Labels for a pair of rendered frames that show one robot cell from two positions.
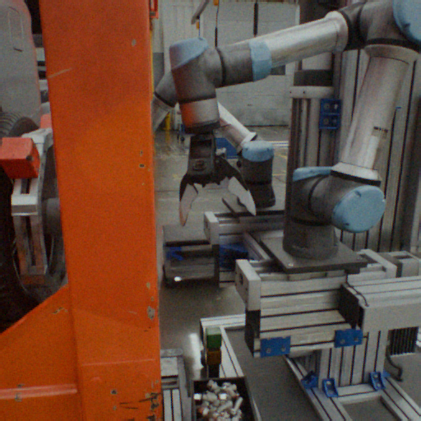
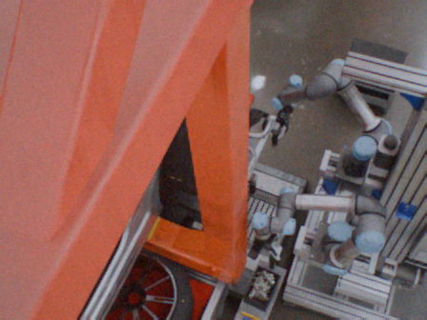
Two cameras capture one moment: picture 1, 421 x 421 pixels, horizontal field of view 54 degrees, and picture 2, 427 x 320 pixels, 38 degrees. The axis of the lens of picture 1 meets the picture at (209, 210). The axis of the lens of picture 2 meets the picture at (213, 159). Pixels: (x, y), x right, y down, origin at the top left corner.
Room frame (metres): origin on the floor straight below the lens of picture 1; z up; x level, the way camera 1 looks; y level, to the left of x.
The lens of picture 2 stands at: (-0.13, -0.44, 3.95)
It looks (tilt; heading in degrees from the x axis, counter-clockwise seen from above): 62 degrees down; 36
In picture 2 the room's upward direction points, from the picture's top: 5 degrees counter-clockwise
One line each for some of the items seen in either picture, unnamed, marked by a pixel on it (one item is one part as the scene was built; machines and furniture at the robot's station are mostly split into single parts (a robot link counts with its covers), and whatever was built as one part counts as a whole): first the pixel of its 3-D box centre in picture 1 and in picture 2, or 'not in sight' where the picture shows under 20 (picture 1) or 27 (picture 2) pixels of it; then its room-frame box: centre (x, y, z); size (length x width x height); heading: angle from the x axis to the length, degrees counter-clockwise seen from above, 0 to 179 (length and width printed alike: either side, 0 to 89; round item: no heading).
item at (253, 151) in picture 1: (257, 159); (363, 150); (1.57, -0.18, 0.98); 0.13 x 0.12 x 0.14; 171
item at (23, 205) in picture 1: (52, 215); not in sight; (1.29, 0.51, 0.85); 0.54 x 0.07 x 0.54; 8
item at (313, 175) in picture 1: (316, 191); (338, 235); (1.07, -0.28, 0.98); 0.13 x 0.12 x 0.14; 20
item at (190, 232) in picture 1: (193, 255); (370, 77); (2.61, 0.10, 0.17); 0.43 x 0.36 x 0.34; 99
